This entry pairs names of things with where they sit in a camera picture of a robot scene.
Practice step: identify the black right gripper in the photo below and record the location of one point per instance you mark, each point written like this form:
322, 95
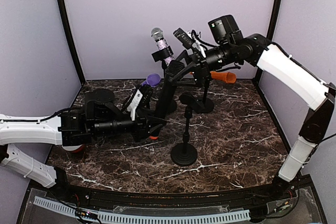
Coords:
199, 62

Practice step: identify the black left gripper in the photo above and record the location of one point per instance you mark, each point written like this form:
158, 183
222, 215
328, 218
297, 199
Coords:
143, 127

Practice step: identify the black microphone orange cap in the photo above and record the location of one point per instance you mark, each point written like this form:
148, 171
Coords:
168, 90

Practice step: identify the tall stand large clip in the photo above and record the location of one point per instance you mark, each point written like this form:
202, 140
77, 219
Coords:
165, 56

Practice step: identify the purple toy microphone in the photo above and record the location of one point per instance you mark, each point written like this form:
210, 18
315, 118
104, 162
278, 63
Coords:
152, 80

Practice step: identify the small black stand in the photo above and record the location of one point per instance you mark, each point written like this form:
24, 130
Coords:
204, 105
185, 154

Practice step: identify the orange toy microphone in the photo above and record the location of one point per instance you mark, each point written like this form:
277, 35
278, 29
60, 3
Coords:
226, 77

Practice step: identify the glitter microphone silver head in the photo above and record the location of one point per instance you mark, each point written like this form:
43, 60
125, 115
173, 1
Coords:
157, 35

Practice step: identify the black stand ring clip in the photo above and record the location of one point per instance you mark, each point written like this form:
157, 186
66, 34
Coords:
148, 100

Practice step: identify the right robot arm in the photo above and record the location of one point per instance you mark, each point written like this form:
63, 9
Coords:
268, 56

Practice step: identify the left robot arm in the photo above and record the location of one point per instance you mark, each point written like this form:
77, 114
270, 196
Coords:
72, 128

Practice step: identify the white cup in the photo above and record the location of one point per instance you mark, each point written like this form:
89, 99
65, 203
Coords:
74, 149

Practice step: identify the black table front rail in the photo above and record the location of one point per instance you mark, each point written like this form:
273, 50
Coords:
95, 198

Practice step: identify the white cable duct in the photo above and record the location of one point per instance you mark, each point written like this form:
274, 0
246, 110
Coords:
146, 215

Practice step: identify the right black corner post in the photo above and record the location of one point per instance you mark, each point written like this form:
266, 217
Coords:
273, 19

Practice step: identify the black corner post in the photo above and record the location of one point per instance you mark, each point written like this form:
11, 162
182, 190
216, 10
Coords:
273, 19
70, 40

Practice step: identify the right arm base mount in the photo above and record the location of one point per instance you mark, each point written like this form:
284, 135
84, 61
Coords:
279, 188

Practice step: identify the left black corner post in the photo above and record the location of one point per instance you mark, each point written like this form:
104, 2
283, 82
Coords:
70, 40

